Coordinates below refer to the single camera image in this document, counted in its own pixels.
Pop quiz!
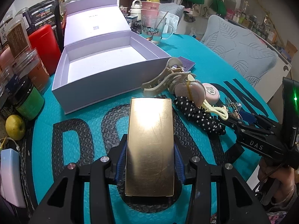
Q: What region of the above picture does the pink paper cup stack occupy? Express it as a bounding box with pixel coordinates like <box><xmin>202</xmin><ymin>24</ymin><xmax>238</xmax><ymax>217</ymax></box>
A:
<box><xmin>141</xmin><ymin>1</ymin><xmax>160</xmax><ymax>17</ymax></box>

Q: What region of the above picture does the white thermos bottle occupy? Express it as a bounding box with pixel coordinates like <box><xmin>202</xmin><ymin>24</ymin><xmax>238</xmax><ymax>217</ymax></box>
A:
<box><xmin>129</xmin><ymin>0</ymin><xmax>142</xmax><ymax>20</ymax></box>

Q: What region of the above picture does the clear jar brown label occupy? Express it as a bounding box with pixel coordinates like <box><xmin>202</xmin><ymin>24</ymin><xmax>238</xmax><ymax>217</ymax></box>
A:
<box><xmin>5</xmin><ymin>14</ymin><xmax>31</xmax><ymax>59</ymax></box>

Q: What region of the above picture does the clear jar red powder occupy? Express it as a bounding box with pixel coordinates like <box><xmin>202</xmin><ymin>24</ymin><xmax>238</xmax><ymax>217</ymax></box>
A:
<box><xmin>13</xmin><ymin>49</ymin><xmax>50</xmax><ymax>93</ymax></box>

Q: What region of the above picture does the cream yellow hair clip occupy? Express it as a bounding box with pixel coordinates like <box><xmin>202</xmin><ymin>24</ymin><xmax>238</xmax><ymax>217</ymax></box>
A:
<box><xmin>187</xmin><ymin>74</ymin><xmax>229</xmax><ymax>120</ymax></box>

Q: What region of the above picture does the glass mug with cartoon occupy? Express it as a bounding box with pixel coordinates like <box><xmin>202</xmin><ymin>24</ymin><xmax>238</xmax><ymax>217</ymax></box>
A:
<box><xmin>141</xmin><ymin>16</ymin><xmax>174</xmax><ymax>45</ymax></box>

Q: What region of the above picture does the purple card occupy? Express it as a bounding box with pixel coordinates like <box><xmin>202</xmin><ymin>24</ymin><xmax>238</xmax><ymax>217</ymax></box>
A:
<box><xmin>178</xmin><ymin>56</ymin><xmax>196</xmax><ymax>72</ymax></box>

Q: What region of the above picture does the metal spoon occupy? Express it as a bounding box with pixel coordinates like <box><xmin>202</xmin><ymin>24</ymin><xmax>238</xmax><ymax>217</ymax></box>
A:
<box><xmin>145</xmin><ymin>11</ymin><xmax>169</xmax><ymax>42</ymax></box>

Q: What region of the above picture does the teal bubble mailer mat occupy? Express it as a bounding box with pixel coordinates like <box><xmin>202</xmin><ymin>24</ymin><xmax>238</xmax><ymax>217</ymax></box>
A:
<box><xmin>30</xmin><ymin>35</ymin><xmax>275</xmax><ymax>223</ymax></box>

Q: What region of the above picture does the small gold metal hair clip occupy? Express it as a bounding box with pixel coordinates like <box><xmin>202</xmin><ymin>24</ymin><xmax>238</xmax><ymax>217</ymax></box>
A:
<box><xmin>224</xmin><ymin>98</ymin><xmax>242</xmax><ymax>119</ymax></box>

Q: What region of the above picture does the pink oval hair clip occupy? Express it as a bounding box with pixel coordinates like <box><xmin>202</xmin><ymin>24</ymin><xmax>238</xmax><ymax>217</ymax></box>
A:
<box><xmin>175</xmin><ymin>80</ymin><xmax>206</xmax><ymax>108</ymax></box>

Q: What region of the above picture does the yellow lemon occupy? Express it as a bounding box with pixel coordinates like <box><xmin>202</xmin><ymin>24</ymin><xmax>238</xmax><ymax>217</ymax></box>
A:
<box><xmin>5</xmin><ymin>115</ymin><xmax>25</xmax><ymax>141</ymax></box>

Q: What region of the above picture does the gold rectangular box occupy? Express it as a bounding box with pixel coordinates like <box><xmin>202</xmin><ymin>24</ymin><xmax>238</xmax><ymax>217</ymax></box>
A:
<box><xmin>125</xmin><ymin>98</ymin><xmax>175</xmax><ymax>197</ymax></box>

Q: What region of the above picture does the black polka dot scrunchie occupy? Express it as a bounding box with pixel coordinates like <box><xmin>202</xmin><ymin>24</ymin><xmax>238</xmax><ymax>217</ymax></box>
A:
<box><xmin>173</xmin><ymin>96</ymin><xmax>226</xmax><ymax>136</ymax></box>

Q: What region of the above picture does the green label dark jar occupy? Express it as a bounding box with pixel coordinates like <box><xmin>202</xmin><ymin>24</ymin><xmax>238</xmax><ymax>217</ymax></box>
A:
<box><xmin>12</xmin><ymin>75</ymin><xmax>45</xmax><ymax>121</ymax></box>

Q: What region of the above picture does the beige hair claw clip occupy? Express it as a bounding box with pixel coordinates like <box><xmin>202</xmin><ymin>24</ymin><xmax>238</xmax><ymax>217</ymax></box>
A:
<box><xmin>141</xmin><ymin>57</ymin><xmax>195</xmax><ymax>97</ymax></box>

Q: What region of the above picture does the red plastic canister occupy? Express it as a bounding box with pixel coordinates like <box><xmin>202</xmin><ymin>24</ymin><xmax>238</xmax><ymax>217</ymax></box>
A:
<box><xmin>28</xmin><ymin>24</ymin><xmax>61</xmax><ymax>76</ymax></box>

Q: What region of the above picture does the pink round compact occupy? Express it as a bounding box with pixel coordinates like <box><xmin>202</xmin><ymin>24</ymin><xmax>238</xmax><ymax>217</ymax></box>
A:
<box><xmin>203</xmin><ymin>83</ymin><xmax>220</xmax><ymax>105</ymax></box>

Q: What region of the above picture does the grey leaf pattern chair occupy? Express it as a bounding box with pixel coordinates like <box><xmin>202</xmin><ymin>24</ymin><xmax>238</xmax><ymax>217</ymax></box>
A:
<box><xmin>201</xmin><ymin>15</ymin><xmax>278</xmax><ymax>87</ymax></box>

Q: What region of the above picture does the lavender open gift box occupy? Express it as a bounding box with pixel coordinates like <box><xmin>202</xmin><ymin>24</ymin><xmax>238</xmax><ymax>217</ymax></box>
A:
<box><xmin>52</xmin><ymin>0</ymin><xmax>169</xmax><ymax>114</ymax></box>

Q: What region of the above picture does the black snack pouch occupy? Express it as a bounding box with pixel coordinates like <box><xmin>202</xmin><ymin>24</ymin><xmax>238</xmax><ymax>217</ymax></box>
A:
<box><xmin>28</xmin><ymin>0</ymin><xmax>64</xmax><ymax>52</ymax></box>

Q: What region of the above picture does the gradient blue pink box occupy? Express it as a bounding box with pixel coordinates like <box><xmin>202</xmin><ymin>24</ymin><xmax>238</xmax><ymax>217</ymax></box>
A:
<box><xmin>1</xmin><ymin>149</ymin><xmax>26</xmax><ymax>208</ymax></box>

